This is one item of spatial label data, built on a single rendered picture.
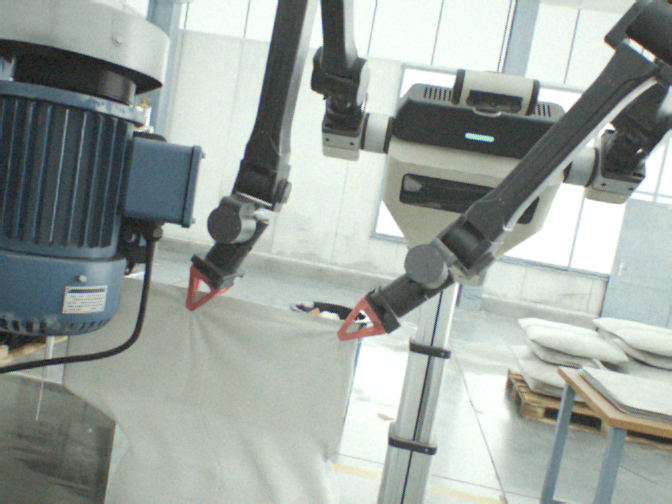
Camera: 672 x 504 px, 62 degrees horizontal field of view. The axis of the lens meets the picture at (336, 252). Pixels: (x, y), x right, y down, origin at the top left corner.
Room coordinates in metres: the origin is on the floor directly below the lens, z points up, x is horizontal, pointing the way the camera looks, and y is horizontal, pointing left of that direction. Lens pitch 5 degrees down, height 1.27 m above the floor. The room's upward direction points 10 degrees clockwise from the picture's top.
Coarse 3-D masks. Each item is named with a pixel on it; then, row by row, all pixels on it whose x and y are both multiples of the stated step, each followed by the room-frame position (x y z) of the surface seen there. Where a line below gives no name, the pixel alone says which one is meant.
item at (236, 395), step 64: (128, 320) 0.95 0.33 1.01; (192, 320) 0.94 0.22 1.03; (256, 320) 0.91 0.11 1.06; (320, 320) 0.90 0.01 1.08; (64, 384) 0.95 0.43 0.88; (128, 384) 0.95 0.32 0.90; (192, 384) 0.94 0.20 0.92; (256, 384) 0.91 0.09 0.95; (320, 384) 0.90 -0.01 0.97; (128, 448) 0.92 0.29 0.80; (192, 448) 0.89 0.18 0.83; (256, 448) 0.88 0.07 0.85; (320, 448) 0.89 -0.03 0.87
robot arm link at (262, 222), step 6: (258, 210) 0.92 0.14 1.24; (258, 216) 0.90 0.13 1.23; (264, 216) 0.93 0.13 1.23; (258, 222) 0.90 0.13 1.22; (264, 222) 0.91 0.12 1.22; (258, 228) 0.91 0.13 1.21; (264, 228) 0.92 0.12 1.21; (258, 234) 0.92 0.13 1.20; (252, 240) 0.91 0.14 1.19; (252, 246) 0.92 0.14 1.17
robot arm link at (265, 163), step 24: (288, 0) 0.81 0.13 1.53; (312, 0) 0.82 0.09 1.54; (288, 24) 0.82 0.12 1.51; (312, 24) 0.85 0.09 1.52; (288, 48) 0.83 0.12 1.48; (264, 72) 0.85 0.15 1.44; (288, 72) 0.84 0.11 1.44; (264, 96) 0.86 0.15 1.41; (288, 96) 0.85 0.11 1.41; (264, 120) 0.87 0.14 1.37; (288, 120) 0.88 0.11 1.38; (264, 144) 0.88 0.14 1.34; (288, 144) 0.91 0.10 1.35; (240, 168) 0.90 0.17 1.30; (264, 168) 0.91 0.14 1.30; (288, 168) 0.93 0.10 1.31; (240, 192) 0.93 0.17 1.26; (264, 192) 0.90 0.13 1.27
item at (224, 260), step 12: (204, 252) 0.93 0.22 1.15; (216, 252) 0.91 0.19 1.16; (228, 252) 0.91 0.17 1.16; (240, 252) 0.91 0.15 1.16; (204, 264) 0.89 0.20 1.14; (216, 264) 0.91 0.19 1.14; (228, 264) 0.91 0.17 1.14; (240, 264) 0.93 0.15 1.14; (216, 276) 0.88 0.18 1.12; (228, 276) 0.90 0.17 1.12; (240, 276) 0.98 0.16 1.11
